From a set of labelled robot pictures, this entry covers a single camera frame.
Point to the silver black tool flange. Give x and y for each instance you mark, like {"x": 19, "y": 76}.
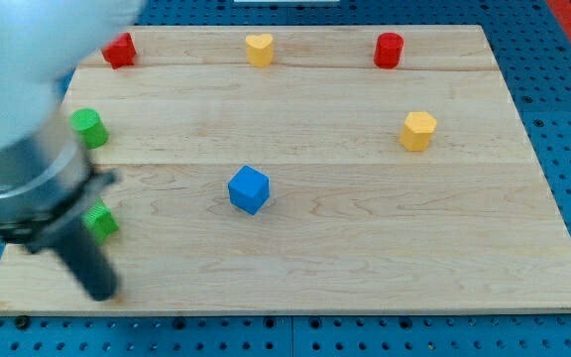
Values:
{"x": 47, "y": 180}

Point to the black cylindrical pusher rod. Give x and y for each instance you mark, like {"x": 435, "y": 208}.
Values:
{"x": 78, "y": 249}

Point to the green star block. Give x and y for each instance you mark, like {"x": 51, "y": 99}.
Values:
{"x": 99, "y": 221}

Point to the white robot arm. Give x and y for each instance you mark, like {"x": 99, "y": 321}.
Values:
{"x": 41, "y": 41}

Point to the red star block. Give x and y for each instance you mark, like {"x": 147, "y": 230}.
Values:
{"x": 121, "y": 52}

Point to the green cylinder block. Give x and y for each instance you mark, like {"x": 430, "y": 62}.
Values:
{"x": 87, "y": 124}

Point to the blue cube block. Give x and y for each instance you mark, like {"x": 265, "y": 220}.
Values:
{"x": 249, "y": 189}

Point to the wooden board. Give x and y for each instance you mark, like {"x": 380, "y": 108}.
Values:
{"x": 355, "y": 224}

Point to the yellow heart block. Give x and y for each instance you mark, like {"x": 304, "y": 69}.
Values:
{"x": 260, "y": 49}

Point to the yellow hexagon block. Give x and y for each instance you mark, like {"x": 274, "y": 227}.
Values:
{"x": 417, "y": 130}

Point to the red cylinder block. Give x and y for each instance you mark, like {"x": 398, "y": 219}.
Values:
{"x": 388, "y": 51}

